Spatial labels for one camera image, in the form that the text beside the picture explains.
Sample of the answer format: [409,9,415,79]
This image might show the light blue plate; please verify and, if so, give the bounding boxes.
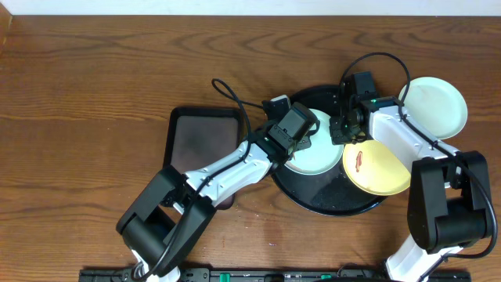
[398,77,468,139]
[285,108,344,175]

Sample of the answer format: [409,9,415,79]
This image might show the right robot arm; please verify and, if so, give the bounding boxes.
[330,93,498,281]

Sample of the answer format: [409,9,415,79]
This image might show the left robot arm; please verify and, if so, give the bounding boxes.
[116,103,319,281]

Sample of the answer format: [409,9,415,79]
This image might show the black round serving tray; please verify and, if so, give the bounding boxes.
[272,85,385,216]

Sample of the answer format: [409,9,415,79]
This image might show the black rectangular tray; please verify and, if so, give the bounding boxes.
[162,106,243,211]

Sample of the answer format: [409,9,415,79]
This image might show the yellow plate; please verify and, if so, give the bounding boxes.
[342,140,411,196]

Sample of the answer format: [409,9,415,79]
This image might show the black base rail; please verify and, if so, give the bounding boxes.
[77,266,472,282]

